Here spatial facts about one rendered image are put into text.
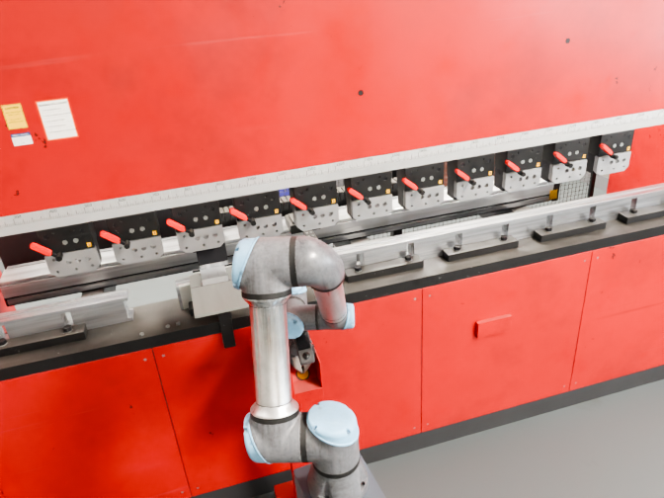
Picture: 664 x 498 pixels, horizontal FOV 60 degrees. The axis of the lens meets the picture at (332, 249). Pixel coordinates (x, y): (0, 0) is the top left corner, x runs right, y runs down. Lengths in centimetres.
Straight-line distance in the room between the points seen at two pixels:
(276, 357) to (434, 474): 139
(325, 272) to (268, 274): 13
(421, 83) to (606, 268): 113
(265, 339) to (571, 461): 173
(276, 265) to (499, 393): 161
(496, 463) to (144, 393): 146
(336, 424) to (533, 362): 143
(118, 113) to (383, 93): 82
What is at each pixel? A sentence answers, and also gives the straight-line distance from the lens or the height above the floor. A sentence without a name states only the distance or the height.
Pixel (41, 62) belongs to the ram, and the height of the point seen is 174.
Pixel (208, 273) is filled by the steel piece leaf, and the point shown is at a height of 100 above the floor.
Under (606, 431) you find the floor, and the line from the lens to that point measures 290.
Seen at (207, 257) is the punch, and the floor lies 105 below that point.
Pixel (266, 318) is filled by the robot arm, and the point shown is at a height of 124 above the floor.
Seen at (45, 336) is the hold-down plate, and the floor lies 91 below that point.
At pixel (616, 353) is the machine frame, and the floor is 25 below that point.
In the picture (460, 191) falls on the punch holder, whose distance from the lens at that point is 216.
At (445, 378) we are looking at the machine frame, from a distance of 245.
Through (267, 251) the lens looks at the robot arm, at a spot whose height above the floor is 138.
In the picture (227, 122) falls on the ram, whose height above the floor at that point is 151.
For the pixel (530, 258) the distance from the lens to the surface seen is 232.
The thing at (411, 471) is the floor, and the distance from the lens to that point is 259.
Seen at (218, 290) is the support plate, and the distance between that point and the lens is 190.
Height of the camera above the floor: 197
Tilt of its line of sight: 28 degrees down
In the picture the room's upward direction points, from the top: 4 degrees counter-clockwise
